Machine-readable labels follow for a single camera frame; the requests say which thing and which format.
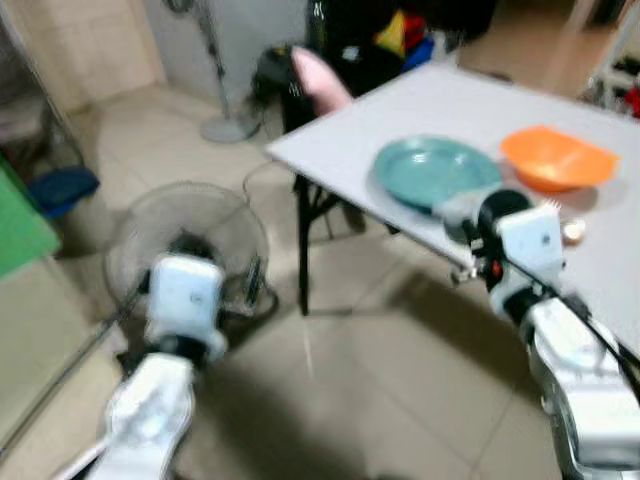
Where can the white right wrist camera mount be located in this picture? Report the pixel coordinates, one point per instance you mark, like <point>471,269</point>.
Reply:
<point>530,245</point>

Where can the green board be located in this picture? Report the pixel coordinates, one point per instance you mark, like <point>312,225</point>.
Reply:
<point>18,225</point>

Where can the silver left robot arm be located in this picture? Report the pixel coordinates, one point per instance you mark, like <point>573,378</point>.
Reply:
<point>150,415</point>

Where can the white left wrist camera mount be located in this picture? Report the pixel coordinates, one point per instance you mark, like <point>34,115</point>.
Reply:
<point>186,295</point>

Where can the black floor fan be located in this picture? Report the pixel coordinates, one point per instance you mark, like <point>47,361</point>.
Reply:
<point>240,230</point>

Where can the teal round plate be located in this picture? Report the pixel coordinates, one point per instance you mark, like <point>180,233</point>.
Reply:
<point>430,170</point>

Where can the blue bag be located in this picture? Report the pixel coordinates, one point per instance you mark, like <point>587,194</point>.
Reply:
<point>420,52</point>

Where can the orange plastic bowl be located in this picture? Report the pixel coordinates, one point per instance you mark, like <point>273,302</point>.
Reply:
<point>555,160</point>

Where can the pink cushion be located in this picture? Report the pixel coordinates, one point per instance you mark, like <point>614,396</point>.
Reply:
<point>322,80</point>

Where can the yellow bag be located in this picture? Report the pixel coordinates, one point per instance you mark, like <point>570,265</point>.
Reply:
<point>392,35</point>

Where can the dark blue stool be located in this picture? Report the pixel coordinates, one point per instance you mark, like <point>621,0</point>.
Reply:
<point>62,188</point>

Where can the white folding table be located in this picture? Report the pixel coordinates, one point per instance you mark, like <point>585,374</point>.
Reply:
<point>440,110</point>

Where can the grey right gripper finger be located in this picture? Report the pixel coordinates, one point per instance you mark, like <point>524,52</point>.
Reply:
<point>458,210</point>

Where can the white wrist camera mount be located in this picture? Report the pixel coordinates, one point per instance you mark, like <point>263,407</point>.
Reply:
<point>186,295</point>
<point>530,245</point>

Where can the grey standing fan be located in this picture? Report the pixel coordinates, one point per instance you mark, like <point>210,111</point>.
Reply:
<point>222,125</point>

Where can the black chair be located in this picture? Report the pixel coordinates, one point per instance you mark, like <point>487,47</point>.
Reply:
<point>272,80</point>

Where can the red item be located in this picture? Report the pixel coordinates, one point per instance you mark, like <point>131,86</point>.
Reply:
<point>633,100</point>

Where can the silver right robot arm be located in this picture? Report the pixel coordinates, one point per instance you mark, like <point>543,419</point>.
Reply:
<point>585,385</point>

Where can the white metal rack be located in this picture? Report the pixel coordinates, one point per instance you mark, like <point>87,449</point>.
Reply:
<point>612,70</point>

